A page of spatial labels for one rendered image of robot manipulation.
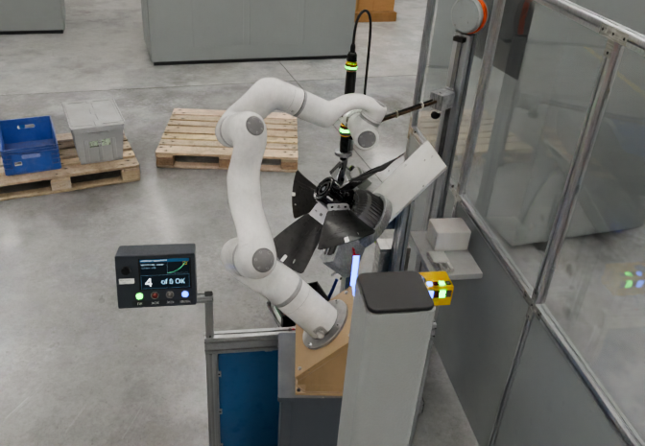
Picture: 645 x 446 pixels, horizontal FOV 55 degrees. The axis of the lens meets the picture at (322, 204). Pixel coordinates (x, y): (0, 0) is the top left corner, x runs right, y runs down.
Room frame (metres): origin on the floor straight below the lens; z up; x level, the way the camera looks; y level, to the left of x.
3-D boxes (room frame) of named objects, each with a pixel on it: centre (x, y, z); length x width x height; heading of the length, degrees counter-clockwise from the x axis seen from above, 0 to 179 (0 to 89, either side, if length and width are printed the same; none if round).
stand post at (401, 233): (2.39, -0.37, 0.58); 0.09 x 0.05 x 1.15; 11
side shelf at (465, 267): (2.41, -0.58, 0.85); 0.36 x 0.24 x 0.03; 11
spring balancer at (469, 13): (2.71, -0.57, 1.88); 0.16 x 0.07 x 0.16; 46
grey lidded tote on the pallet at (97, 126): (4.64, 1.91, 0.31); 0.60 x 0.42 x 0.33; 28
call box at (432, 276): (1.90, -0.43, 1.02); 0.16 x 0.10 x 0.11; 101
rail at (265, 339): (1.82, -0.04, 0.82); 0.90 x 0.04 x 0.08; 101
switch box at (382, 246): (2.48, -0.35, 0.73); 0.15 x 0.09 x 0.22; 101
